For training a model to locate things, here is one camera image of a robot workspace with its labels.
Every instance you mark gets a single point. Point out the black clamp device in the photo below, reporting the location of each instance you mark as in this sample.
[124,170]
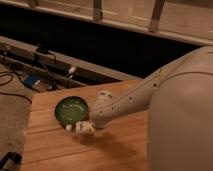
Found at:
[42,50]

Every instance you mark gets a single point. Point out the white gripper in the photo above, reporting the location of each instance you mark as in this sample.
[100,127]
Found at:
[99,131]

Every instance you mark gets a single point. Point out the wooden cutting board table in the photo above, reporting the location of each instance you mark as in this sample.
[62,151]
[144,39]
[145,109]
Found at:
[48,147]

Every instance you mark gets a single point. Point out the green ceramic bowl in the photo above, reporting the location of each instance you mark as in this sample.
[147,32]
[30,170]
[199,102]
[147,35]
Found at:
[70,110]

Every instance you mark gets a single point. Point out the white plastic bottle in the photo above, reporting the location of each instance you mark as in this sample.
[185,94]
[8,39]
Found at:
[80,127]

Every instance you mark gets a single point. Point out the blue box on floor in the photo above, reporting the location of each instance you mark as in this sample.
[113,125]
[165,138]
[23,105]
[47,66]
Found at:
[31,80]

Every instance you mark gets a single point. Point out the white plug connector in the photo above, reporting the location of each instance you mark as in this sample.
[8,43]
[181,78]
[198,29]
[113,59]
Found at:
[72,70]

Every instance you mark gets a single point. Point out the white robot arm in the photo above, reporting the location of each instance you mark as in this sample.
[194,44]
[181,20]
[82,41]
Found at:
[179,100]

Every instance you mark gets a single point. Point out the black object bottom left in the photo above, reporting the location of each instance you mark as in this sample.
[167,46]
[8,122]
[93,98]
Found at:
[10,156]

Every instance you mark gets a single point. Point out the metal window frame rail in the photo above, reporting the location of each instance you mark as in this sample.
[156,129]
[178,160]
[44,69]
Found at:
[188,21]

